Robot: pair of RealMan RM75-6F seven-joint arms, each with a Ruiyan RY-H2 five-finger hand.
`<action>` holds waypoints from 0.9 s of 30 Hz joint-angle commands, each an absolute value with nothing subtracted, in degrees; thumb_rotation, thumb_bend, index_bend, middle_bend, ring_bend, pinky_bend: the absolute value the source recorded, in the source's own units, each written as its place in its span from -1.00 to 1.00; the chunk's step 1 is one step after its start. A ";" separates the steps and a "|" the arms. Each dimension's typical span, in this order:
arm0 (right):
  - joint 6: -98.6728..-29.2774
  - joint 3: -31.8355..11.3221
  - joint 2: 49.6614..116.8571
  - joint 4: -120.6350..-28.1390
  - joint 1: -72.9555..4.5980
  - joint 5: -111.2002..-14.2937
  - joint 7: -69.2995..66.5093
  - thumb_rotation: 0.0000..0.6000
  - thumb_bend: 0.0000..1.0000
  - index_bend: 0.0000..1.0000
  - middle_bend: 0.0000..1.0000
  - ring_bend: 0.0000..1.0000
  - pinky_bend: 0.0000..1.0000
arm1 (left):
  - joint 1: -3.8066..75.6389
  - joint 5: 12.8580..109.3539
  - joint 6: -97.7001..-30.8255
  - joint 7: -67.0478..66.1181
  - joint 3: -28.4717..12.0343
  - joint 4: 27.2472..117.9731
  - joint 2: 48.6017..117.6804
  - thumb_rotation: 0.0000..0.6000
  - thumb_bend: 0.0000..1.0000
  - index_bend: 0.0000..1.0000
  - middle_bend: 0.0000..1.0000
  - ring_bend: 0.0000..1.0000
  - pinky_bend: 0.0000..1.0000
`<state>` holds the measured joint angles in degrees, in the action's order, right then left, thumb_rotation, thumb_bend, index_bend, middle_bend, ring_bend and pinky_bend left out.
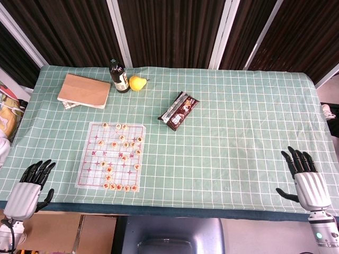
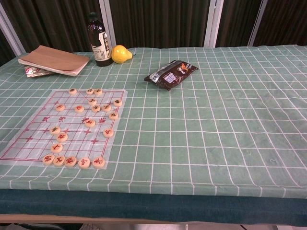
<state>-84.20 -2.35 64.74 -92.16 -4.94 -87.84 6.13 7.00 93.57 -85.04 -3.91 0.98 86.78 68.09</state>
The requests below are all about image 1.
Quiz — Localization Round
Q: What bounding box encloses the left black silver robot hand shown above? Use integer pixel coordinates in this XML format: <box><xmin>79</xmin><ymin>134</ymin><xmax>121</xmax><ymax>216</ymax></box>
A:
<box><xmin>3</xmin><ymin>159</ymin><xmax>57</xmax><ymax>220</ymax></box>

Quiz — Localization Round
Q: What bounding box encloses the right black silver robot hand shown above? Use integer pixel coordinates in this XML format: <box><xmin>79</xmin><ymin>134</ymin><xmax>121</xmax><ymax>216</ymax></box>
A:
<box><xmin>275</xmin><ymin>146</ymin><xmax>333</xmax><ymax>212</ymax></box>

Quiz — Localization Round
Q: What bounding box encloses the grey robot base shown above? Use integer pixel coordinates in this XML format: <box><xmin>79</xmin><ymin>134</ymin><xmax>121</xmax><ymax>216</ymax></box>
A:
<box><xmin>115</xmin><ymin>215</ymin><xmax>226</xmax><ymax>254</ymax></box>

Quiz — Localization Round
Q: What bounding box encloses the chinese chess board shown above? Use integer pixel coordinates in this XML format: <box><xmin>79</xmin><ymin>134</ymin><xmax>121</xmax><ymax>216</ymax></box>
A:
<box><xmin>76</xmin><ymin>122</ymin><xmax>147</xmax><ymax>192</ymax></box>

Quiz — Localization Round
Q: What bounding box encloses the white shoe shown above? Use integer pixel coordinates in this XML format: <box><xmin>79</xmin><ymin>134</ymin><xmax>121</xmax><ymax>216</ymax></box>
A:
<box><xmin>321</xmin><ymin>103</ymin><xmax>337</xmax><ymax>121</ymax></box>

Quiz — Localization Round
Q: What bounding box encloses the colourful printed bag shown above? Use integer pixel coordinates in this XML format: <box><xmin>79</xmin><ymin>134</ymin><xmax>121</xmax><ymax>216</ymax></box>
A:
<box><xmin>0</xmin><ymin>79</ymin><xmax>27</xmax><ymax>143</ymax></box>

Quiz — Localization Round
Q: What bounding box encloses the green checked tablecloth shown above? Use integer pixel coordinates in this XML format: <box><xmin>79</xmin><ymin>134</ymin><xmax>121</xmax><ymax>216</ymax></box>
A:
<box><xmin>0</xmin><ymin>65</ymin><xmax>339</xmax><ymax>222</ymax></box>

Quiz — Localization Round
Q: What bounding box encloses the brown paper notebook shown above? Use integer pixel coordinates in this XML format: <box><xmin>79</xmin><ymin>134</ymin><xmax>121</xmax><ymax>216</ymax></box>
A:
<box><xmin>57</xmin><ymin>73</ymin><xmax>111</xmax><ymax>109</ymax></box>

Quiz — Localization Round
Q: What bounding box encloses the dark slatted partition screen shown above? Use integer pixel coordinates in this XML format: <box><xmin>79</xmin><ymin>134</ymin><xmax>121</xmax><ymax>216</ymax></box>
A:
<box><xmin>243</xmin><ymin>0</ymin><xmax>339</xmax><ymax>88</ymax></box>
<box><xmin>219</xmin><ymin>0</ymin><xmax>284</xmax><ymax>71</ymax></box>
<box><xmin>0</xmin><ymin>5</ymin><xmax>48</xmax><ymax>88</ymax></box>
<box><xmin>107</xmin><ymin>0</ymin><xmax>240</xmax><ymax>70</ymax></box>
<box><xmin>0</xmin><ymin>0</ymin><xmax>133</xmax><ymax>68</ymax></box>

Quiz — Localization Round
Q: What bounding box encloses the brown snack packet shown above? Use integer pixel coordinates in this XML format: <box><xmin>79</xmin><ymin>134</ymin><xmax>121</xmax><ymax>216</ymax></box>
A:
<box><xmin>158</xmin><ymin>91</ymin><xmax>199</xmax><ymax>132</ymax></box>

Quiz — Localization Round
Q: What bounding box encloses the dark glass bottle white label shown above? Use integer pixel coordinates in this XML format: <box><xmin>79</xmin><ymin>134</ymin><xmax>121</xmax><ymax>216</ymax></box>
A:
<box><xmin>109</xmin><ymin>58</ymin><xmax>131</xmax><ymax>94</ymax></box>

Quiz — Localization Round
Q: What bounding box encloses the yellow pear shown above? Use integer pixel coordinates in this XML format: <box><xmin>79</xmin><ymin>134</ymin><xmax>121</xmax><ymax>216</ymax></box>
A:
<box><xmin>129</xmin><ymin>76</ymin><xmax>148</xmax><ymax>92</ymax></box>

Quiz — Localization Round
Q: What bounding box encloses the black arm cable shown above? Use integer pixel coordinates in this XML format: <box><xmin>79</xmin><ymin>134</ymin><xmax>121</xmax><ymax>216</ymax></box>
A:
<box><xmin>0</xmin><ymin>218</ymin><xmax>17</xmax><ymax>252</ymax></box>

